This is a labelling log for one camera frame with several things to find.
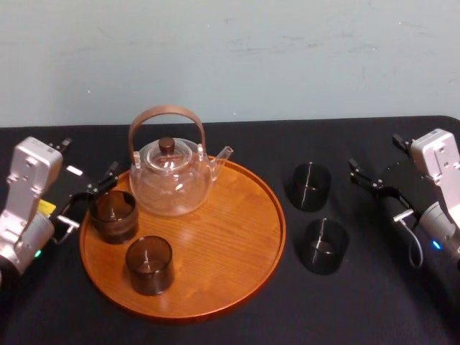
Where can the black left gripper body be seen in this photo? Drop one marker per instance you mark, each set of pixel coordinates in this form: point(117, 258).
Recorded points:
point(68, 188)

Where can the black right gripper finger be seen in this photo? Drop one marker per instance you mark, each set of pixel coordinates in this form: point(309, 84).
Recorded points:
point(368, 181)
point(395, 200)

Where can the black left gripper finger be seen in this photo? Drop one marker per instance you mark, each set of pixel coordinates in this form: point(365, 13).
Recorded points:
point(105, 181)
point(73, 201)

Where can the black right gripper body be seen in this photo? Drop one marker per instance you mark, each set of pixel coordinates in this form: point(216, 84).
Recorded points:
point(406, 183)

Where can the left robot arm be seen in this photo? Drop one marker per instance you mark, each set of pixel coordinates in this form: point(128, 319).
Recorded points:
point(21, 201)

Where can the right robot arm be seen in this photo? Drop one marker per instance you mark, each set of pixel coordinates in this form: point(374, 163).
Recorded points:
point(440, 158)

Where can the round wooden tray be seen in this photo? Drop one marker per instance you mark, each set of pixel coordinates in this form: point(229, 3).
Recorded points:
point(215, 258)

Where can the smoked glass cup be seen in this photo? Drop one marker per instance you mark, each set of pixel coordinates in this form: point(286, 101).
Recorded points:
point(323, 258)
point(309, 197)
point(115, 226)
point(149, 276)

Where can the glass teapot lid brown knob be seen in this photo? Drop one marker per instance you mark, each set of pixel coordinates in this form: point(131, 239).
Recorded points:
point(166, 152)

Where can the black table cloth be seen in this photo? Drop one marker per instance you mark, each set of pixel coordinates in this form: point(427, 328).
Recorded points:
point(230, 330)

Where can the right wrist camera black plug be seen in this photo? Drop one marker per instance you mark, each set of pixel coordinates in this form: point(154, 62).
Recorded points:
point(400, 141)

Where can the wrist camera black plug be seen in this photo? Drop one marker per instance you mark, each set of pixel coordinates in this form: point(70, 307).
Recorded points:
point(62, 144)
point(400, 141)

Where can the left wrist camera black plug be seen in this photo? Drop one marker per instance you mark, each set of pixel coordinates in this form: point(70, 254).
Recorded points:
point(62, 144)

